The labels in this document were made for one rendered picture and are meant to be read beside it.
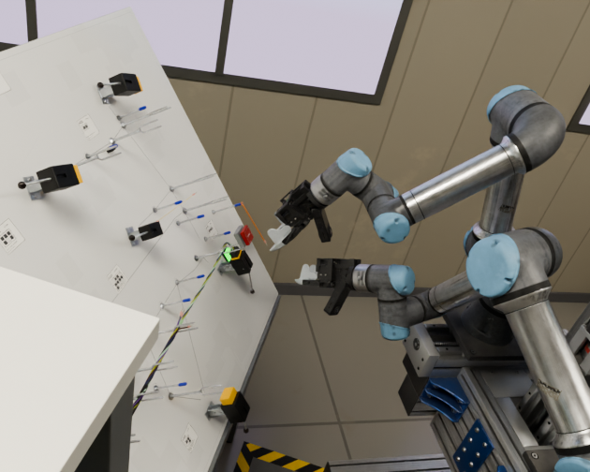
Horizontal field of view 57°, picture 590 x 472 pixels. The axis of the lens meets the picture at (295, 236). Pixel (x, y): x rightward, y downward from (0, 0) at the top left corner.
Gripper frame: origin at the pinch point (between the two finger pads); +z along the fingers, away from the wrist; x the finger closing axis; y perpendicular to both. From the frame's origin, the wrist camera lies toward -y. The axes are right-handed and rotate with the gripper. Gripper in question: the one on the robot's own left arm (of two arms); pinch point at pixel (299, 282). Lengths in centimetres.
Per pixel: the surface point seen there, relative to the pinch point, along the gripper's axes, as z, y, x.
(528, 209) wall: -5, 47, -215
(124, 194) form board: 14, 20, 51
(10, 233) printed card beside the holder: 3, 8, 81
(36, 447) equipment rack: -70, -7, 111
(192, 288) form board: 14.1, -2.6, 28.2
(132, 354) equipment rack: -69, -3, 105
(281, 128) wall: 70, 73, -71
